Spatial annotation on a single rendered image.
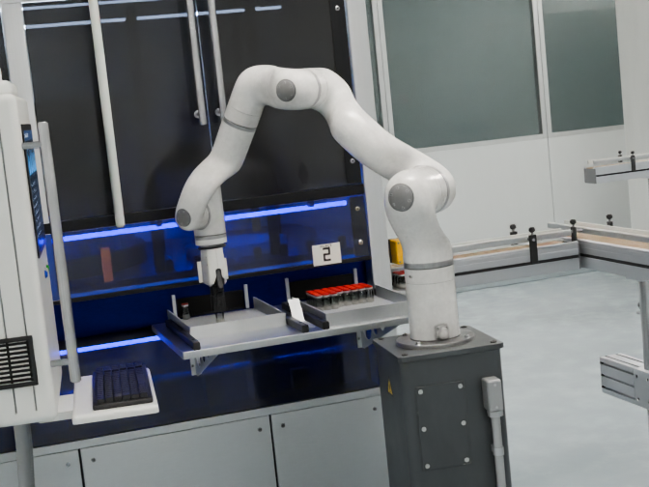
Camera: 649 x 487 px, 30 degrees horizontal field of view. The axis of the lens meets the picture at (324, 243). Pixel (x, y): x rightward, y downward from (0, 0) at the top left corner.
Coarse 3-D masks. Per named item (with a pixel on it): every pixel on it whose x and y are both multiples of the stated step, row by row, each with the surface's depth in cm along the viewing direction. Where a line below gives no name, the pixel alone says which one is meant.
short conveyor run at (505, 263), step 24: (480, 240) 388; (504, 240) 384; (528, 240) 385; (552, 240) 398; (456, 264) 377; (480, 264) 379; (504, 264) 382; (528, 264) 384; (552, 264) 387; (576, 264) 389
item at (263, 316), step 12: (168, 312) 345; (228, 312) 352; (240, 312) 350; (252, 312) 348; (264, 312) 344; (276, 312) 330; (180, 324) 329; (192, 324) 339; (204, 324) 337; (216, 324) 317; (228, 324) 318; (240, 324) 319; (252, 324) 320; (264, 324) 321; (276, 324) 322; (204, 336) 317
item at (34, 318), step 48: (0, 96) 269; (0, 144) 269; (0, 192) 270; (0, 240) 271; (0, 288) 272; (48, 288) 309; (0, 336) 273; (48, 336) 282; (0, 384) 274; (48, 384) 276
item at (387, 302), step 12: (384, 288) 346; (384, 300) 346; (396, 300) 338; (312, 312) 327; (324, 312) 317; (336, 312) 315; (348, 312) 316; (360, 312) 317; (372, 312) 318; (384, 312) 319; (396, 312) 320; (408, 312) 321; (336, 324) 316
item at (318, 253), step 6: (312, 246) 351; (318, 246) 351; (324, 246) 352; (330, 246) 352; (336, 246) 353; (318, 252) 351; (324, 252) 352; (330, 252) 352; (336, 252) 353; (318, 258) 351; (330, 258) 353; (336, 258) 353; (318, 264) 352; (324, 264) 352
